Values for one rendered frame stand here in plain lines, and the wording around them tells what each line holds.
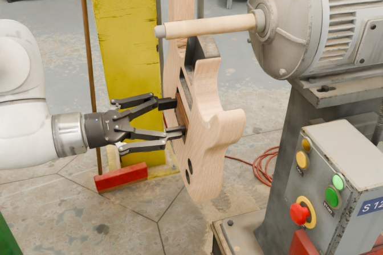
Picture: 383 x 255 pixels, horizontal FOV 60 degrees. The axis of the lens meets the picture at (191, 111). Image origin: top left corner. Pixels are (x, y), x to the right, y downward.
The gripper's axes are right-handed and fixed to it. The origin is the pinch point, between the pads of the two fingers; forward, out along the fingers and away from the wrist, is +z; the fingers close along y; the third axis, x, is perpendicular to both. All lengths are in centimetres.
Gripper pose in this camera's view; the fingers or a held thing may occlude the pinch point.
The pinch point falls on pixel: (179, 116)
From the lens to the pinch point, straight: 74.8
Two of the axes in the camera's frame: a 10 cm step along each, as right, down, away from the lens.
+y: 2.6, 8.0, -5.3
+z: 9.6, -1.6, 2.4
